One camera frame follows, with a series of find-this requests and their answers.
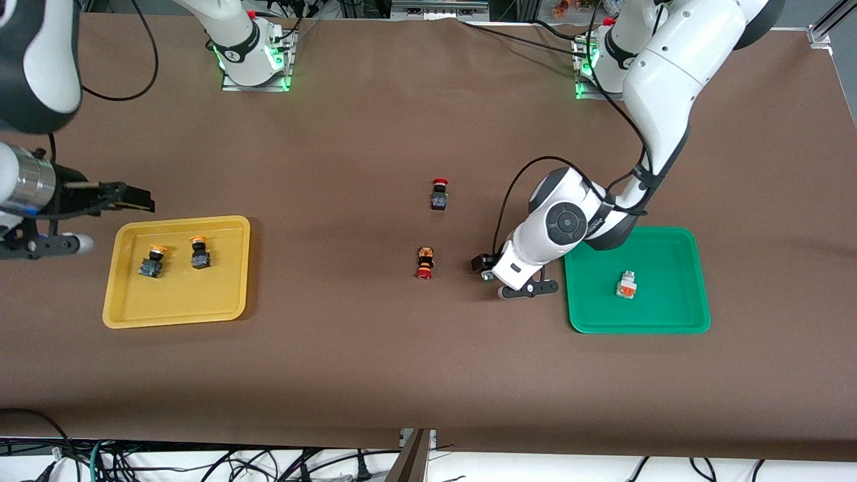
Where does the black base cable bundle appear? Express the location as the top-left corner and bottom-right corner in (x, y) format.
(258, 0), (317, 42)

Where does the brown table cover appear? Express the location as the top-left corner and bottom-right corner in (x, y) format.
(0, 12), (857, 463)

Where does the aluminium frame profile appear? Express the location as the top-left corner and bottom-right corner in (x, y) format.
(807, 0), (857, 48)

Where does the yellow button green-marked block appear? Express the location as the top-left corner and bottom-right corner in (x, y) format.
(139, 245), (169, 279)

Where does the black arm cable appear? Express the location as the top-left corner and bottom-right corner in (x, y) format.
(79, 0), (159, 102)
(494, 0), (653, 258)

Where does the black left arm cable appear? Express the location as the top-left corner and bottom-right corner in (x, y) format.
(494, 0), (653, 258)

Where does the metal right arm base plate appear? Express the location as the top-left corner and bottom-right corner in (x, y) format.
(221, 30), (294, 92)

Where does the black cable on table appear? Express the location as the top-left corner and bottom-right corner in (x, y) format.
(459, 20), (580, 54)
(532, 19), (590, 42)

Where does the green plastic tray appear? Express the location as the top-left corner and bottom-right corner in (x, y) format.
(562, 226), (712, 335)

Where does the metal table frame beam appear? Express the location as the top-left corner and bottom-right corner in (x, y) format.
(385, 428), (437, 482)

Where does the yellow plastic tray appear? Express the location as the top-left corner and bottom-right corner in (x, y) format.
(102, 215), (252, 330)

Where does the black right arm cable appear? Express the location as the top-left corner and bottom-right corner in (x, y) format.
(79, 0), (159, 102)

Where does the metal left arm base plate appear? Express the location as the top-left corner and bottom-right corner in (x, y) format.
(574, 37), (647, 102)

